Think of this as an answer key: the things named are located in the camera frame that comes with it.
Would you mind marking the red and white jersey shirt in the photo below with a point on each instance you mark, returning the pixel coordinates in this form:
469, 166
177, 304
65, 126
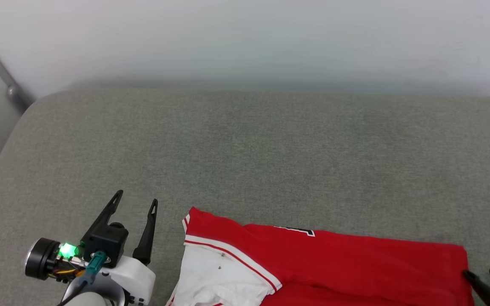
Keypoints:
355, 267

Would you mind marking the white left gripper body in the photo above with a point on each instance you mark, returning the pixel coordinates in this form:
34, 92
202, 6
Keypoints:
136, 280

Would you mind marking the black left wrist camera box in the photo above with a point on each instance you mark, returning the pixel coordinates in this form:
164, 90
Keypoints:
106, 244

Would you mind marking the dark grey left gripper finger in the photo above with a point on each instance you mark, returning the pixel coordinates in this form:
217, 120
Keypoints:
147, 238
109, 210

